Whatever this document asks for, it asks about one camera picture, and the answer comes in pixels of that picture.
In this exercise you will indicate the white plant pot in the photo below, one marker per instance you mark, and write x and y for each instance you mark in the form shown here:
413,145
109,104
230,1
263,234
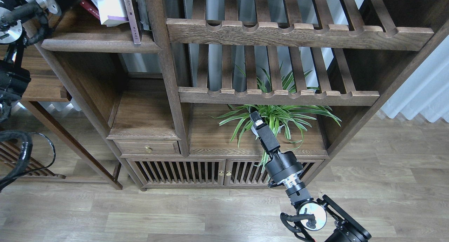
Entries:
264,130

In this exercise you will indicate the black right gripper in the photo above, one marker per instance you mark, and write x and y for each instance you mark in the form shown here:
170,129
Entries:
281,165

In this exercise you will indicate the dark wooden bookshelf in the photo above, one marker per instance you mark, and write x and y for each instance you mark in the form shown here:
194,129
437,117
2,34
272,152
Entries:
153,94

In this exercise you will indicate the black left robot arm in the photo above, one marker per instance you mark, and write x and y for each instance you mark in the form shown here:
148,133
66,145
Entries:
23,23

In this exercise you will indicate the white curtain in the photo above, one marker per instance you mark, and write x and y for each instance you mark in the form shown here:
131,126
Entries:
426,91

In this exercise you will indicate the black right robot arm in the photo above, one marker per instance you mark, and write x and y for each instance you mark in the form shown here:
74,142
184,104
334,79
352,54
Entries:
312,215

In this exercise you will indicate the green spider plant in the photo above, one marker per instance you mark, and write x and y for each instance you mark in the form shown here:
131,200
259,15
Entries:
275,115

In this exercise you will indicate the thin upright book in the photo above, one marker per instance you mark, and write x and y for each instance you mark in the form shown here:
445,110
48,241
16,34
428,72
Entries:
134,20

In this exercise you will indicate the white lavender paperback book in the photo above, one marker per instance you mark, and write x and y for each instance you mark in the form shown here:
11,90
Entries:
112,12

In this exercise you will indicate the dark wooden slatted bench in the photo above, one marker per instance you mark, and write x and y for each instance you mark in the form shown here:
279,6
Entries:
25,153

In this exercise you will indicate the red paperback book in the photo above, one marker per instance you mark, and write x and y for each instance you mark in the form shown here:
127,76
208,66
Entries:
90,7

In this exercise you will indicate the brass drawer knob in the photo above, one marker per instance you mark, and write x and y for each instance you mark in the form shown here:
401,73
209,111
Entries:
148,149

